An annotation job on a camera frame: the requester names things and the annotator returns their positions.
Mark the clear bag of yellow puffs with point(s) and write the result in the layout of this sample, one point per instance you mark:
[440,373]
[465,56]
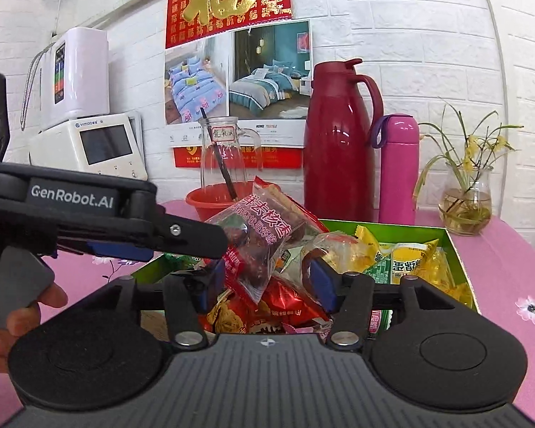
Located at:
[339,249]

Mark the glass vase with plant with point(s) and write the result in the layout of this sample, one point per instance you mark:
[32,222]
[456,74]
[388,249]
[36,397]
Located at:
[466,196]

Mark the white water purifier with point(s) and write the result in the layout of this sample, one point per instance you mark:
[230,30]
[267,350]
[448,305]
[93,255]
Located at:
[78,76]

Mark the person's left hand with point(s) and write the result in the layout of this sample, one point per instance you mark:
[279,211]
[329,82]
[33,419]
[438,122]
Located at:
[22,321]

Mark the wall calendar poster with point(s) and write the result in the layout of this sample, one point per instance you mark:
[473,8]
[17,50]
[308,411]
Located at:
[232,53]

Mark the clear red date packet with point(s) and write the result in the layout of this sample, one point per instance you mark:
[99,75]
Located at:
[258,245]

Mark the pink bottle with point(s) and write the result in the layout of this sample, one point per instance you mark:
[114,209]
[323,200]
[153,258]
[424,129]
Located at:
[399,169]

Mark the red thermos jug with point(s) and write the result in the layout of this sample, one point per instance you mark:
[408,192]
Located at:
[339,151]

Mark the large red snack packet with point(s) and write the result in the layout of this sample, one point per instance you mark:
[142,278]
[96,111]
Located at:
[290,305]

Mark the white device with screen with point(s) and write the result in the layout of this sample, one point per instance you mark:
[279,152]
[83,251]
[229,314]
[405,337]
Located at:
[102,147]

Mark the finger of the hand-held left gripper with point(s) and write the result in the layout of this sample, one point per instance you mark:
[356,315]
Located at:
[183,236]

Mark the glass pitcher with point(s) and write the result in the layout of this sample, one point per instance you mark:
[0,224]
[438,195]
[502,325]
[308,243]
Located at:
[227,156]

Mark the green cardboard box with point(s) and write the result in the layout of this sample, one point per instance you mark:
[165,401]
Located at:
[454,240]

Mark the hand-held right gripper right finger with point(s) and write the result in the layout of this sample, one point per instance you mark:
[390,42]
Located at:
[321,283]

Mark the red plastic basin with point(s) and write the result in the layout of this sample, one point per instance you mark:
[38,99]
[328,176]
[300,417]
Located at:
[205,203]

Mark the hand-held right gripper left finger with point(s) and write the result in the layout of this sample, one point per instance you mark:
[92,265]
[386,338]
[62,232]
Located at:
[212,287]

